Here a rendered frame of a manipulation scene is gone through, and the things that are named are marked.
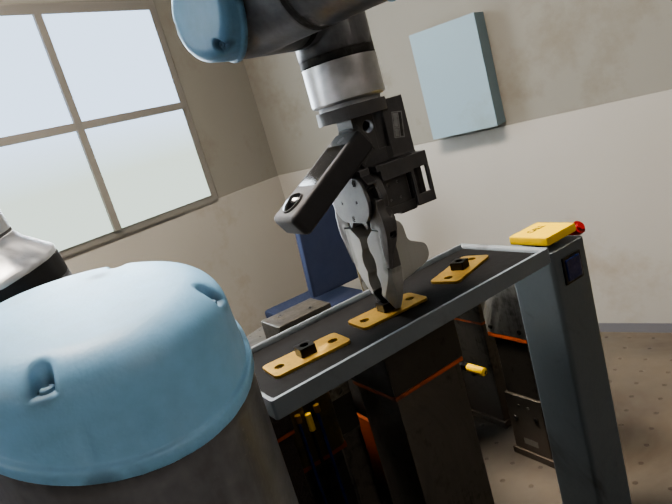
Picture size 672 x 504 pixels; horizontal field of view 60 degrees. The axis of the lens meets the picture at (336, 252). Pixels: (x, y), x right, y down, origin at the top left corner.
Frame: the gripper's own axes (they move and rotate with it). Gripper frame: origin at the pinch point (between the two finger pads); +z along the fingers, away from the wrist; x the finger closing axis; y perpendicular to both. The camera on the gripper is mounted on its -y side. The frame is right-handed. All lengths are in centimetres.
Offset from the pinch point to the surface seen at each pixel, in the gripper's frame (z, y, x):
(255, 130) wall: -24, 107, 292
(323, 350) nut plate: 1.5, -9.2, -2.4
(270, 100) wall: -39, 118, 284
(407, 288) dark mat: 1.7, 5.5, 3.8
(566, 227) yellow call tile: 1.7, 28.0, -0.4
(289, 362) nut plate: 1.5, -12.5, -1.4
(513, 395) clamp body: 35, 32, 22
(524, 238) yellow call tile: 1.8, 23.6, 2.6
